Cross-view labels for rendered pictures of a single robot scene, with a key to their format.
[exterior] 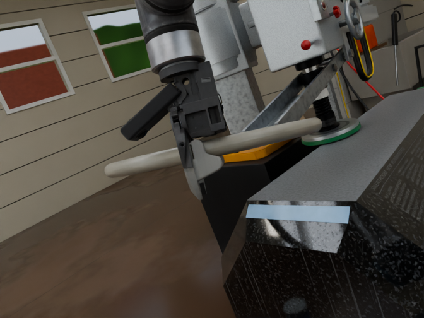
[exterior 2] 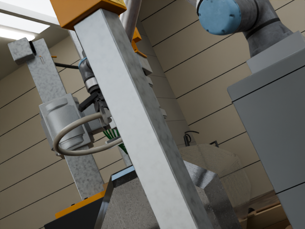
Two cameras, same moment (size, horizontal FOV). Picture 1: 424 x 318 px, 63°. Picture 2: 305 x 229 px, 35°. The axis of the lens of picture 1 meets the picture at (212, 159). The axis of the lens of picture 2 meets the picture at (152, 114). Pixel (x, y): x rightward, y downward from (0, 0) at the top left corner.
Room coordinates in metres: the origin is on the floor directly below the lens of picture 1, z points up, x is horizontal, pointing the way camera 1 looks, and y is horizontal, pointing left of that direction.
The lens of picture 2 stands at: (-1.54, 0.97, 0.57)
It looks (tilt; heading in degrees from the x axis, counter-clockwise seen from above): 9 degrees up; 330
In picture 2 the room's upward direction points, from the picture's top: 24 degrees counter-clockwise
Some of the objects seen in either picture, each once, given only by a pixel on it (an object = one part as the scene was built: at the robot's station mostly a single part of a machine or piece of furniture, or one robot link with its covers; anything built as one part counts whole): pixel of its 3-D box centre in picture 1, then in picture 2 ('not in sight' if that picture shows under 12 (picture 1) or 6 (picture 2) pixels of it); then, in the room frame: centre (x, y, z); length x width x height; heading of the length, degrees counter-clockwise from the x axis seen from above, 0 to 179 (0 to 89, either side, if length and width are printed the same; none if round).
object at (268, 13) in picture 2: not in sight; (250, 9); (-0.17, -0.42, 1.11); 0.17 x 0.15 x 0.18; 106
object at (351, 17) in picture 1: (344, 23); not in sight; (1.28, -0.63, 1.18); 0.15 x 0.10 x 0.15; 138
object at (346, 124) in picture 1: (329, 129); not in sight; (1.27, -0.46, 0.83); 0.21 x 0.21 x 0.01
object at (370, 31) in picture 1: (365, 37); not in sight; (4.06, -2.18, 0.99); 0.50 x 0.22 x 0.33; 128
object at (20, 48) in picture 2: not in sight; (22, 50); (1.82, -0.14, 2.00); 0.20 x 0.18 x 0.15; 37
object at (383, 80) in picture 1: (400, 77); not in sight; (3.97, -2.41, 0.43); 1.30 x 0.62 x 0.86; 128
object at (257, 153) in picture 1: (255, 141); (96, 198); (1.90, -0.27, 0.76); 0.49 x 0.49 x 0.05; 37
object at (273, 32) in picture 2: not in sight; (268, 38); (-0.17, -0.44, 0.98); 0.19 x 0.19 x 0.10
